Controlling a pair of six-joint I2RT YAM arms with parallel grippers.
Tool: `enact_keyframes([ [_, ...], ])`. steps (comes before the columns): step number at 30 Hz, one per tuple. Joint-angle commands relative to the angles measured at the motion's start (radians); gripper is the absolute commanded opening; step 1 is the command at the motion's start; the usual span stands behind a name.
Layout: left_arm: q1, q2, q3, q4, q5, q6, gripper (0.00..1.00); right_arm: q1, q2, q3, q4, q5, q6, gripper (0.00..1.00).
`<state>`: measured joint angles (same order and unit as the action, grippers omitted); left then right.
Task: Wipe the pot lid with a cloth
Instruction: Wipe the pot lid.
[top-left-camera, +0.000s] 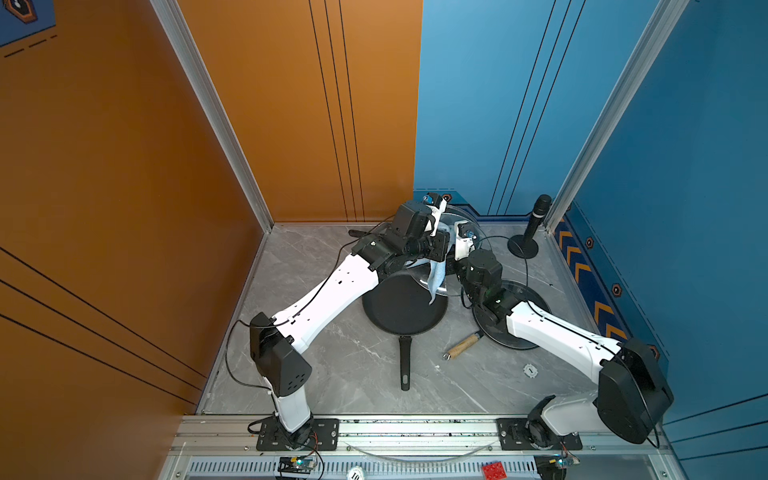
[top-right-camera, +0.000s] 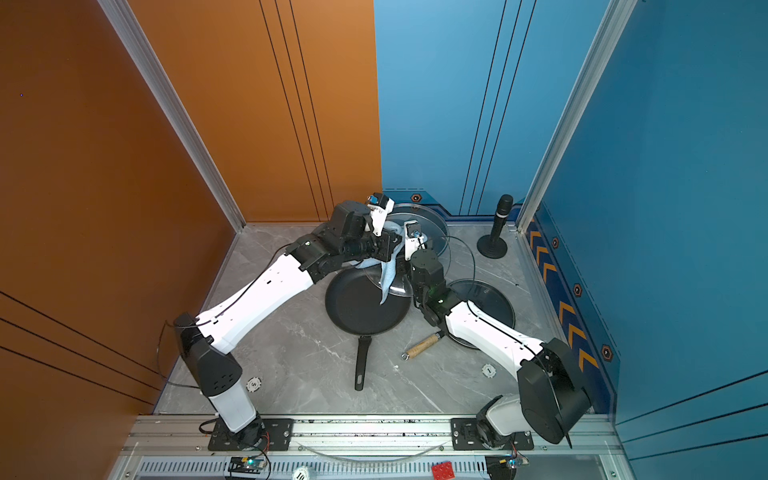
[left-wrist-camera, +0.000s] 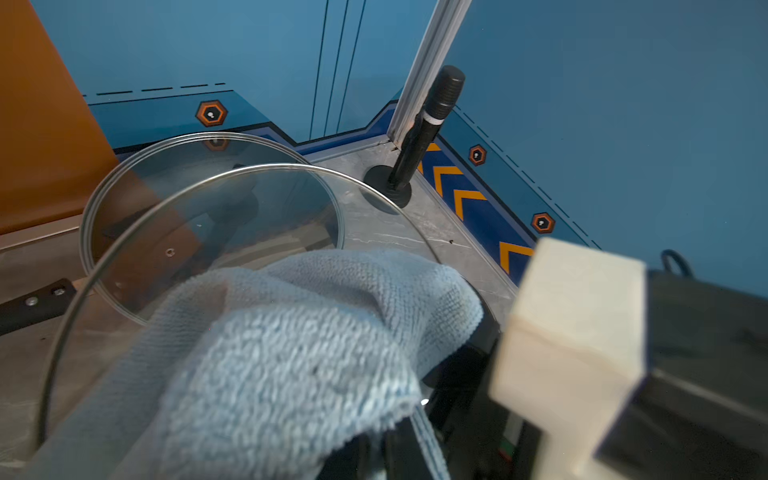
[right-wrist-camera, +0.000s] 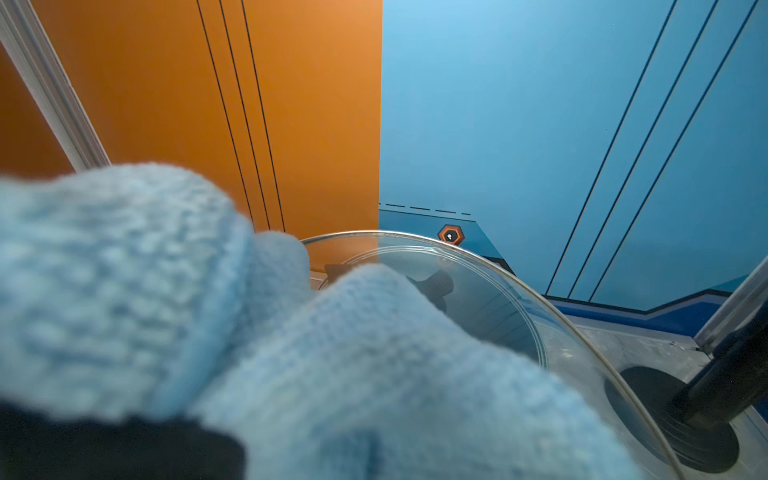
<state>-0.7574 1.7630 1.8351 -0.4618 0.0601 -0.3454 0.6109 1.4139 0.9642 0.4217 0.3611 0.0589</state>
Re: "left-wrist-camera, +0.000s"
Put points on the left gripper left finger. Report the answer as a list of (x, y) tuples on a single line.
[(351, 462)]

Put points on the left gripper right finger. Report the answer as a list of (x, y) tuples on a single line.
[(404, 458)]

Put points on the light blue microfibre cloth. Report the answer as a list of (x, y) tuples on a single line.
[(244, 374)]

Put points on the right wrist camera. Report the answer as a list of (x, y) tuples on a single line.
[(572, 353)]

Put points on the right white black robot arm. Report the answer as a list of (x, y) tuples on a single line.
[(700, 413)]

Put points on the glass lid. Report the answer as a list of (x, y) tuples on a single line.
[(180, 180), (93, 335)]

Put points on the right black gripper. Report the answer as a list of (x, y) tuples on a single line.
[(479, 438)]

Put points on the black microphone on stand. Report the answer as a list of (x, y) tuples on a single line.
[(394, 182)]

